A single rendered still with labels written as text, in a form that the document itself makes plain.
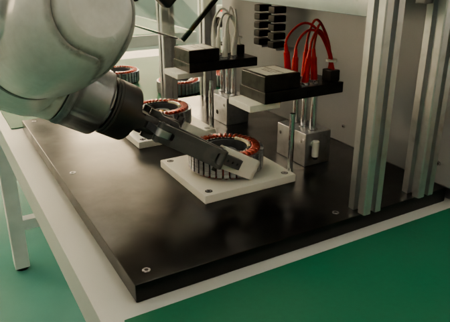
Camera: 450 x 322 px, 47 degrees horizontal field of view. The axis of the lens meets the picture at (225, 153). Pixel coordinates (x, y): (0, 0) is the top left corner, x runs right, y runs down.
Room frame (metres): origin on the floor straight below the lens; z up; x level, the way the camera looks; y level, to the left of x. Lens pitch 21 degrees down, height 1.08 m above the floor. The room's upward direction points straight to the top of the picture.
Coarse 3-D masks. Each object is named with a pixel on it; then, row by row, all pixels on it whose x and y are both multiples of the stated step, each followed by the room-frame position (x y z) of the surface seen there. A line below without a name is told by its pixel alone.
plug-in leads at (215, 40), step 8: (224, 8) 1.02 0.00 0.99; (216, 16) 1.01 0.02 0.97; (232, 16) 1.00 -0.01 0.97; (224, 32) 0.97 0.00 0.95; (216, 40) 0.98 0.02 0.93; (224, 40) 0.97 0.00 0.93; (232, 40) 0.98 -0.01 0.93; (224, 48) 0.97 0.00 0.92; (232, 48) 0.98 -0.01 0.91; (240, 48) 1.02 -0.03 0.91; (224, 56) 0.96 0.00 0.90
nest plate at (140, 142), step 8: (192, 120) 0.95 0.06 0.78; (200, 120) 0.95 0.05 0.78; (200, 128) 0.90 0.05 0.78; (208, 128) 0.90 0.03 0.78; (128, 136) 0.87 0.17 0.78; (136, 136) 0.85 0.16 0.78; (136, 144) 0.83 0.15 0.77; (144, 144) 0.83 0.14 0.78; (152, 144) 0.83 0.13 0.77; (160, 144) 0.84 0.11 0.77
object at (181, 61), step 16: (176, 48) 0.96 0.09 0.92; (192, 48) 0.94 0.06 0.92; (208, 48) 0.94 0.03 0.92; (176, 64) 0.96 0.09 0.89; (192, 64) 0.92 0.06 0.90; (208, 64) 0.94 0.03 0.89; (224, 64) 0.95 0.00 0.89; (240, 64) 0.97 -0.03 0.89; (256, 64) 0.99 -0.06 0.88; (224, 80) 1.01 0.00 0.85
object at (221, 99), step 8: (216, 96) 0.99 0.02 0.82; (224, 96) 0.97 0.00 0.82; (216, 104) 0.99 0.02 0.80; (224, 104) 0.96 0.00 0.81; (216, 112) 0.99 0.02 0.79; (224, 112) 0.96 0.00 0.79; (232, 112) 0.96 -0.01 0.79; (240, 112) 0.97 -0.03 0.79; (224, 120) 0.96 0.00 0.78; (232, 120) 0.96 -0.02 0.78; (240, 120) 0.97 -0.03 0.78
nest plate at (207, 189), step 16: (176, 160) 0.74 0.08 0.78; (176, 176) 0.69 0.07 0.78; (192, 176) 0.68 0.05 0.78; (256, 176) 0.68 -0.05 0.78; (272, 176) 0.68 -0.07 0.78; (288, 176) 0.68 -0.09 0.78; (192, 192) 0.64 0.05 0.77; (208, 192) 0.62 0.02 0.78; (224, 192) 0.63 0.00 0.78; (240, 192) 0.64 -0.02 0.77
